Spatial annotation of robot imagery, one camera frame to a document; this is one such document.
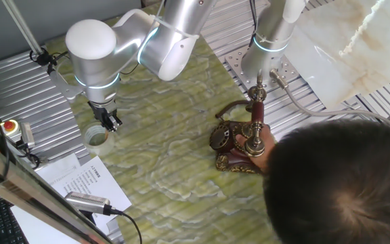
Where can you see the metal stand rod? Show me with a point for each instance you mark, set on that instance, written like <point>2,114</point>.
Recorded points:
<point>22,27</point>

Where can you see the clear packing tape roll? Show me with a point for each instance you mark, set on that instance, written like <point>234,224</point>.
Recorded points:
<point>86,142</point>

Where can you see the person bare hand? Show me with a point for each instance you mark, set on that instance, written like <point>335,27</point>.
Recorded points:
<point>270,142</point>

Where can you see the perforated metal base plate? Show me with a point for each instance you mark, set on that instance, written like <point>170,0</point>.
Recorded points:
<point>239,64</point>

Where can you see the printed instruction paper sheet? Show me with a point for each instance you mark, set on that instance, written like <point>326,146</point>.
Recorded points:
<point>90,183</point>

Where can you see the small grey box device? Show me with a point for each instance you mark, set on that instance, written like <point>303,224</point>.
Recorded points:
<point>27,135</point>

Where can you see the green marble pattern mat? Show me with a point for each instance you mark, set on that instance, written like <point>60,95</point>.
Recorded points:
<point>168,152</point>

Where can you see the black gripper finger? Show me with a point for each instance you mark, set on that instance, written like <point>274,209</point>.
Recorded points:
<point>108,126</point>
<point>116,122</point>

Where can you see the paper sheet with table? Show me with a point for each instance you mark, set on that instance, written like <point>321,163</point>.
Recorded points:
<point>58,167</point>

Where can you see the white marble pattern sheet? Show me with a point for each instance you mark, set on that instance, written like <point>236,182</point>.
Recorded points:
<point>350,40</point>

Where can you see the person head dark hair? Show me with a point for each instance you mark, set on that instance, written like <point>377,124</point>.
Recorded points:
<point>344,189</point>

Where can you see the brass and red phone handset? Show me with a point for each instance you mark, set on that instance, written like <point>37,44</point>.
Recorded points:
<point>257,112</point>

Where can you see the silver camera device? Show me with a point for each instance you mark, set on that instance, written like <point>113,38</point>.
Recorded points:
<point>86,202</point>

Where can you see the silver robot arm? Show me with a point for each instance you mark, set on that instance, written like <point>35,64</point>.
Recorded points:
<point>93,61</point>

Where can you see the metal frame bar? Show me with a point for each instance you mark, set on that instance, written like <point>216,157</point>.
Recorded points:
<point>29,193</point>

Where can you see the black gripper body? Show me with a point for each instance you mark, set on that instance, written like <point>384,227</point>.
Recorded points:
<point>103,110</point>

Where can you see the wrist camera bracket black knob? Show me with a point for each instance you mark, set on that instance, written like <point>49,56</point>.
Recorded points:
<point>64,86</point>

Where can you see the antique red rotary phone base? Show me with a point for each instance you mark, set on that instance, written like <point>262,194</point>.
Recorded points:
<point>229,159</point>

